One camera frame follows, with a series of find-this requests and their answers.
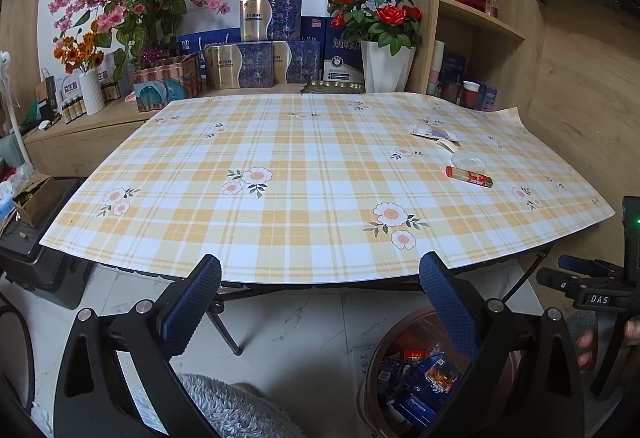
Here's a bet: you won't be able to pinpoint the red paper cup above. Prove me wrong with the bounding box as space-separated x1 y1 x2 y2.
460 80 480 109

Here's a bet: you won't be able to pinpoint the blue flat box behind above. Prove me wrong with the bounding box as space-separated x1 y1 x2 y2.
178 28 241 54

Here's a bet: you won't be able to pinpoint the brown round trash bin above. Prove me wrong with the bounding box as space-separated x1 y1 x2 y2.
358 306 516 438

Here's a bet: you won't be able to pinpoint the left gold blue gift box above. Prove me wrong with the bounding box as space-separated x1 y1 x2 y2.
203 42 274 89

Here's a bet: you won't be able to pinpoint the white cylindrical vase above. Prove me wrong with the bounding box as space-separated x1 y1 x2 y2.
79 68 105 115

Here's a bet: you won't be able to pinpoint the small glass bottle on shelf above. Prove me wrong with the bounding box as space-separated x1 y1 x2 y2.
485 0 499 19

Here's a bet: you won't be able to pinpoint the wooden shelf unit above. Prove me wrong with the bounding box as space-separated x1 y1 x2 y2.
394 0 549 120

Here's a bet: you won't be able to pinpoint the small red-capped bottle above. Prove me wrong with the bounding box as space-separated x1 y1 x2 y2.
445 166 494 188

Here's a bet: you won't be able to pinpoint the red rose bouquet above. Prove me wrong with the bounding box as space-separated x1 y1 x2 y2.
328 0 422 56

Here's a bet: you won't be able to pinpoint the gold embossed tray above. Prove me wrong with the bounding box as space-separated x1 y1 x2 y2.
300 80 366 94

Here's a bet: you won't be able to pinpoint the yellow plaid tablecloth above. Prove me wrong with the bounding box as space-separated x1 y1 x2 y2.
42 94 613 284

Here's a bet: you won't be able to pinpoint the top gold blue gift box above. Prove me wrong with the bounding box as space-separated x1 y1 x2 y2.
240 0 303 42

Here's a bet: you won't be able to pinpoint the blue luckin coffee box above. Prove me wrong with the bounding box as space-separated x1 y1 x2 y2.
387 351 462 429

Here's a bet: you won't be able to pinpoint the grey fluffy slipper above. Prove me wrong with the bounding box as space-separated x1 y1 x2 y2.
177 372 302 438

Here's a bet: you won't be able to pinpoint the pastel stacked cups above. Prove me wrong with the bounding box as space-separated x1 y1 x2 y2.
426 40 445 96

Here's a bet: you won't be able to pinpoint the gold blue gift box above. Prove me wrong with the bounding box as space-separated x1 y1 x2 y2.
240 0 303 42
272 39 321 85
203 42 274 89

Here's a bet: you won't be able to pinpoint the right gold blue gift box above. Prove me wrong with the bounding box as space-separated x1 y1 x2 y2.
272 39 321 85

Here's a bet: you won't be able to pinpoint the striped tin flower box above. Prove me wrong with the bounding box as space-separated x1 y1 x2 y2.
132 54 203 112

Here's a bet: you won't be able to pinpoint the clear plastic cup lid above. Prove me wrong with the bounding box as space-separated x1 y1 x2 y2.
451 151 486 174

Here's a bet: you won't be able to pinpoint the person's right hand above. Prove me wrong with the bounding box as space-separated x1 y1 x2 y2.
574 316 640 371

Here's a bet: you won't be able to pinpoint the cardboard box on floor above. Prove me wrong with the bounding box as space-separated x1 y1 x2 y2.
13 172 62 228

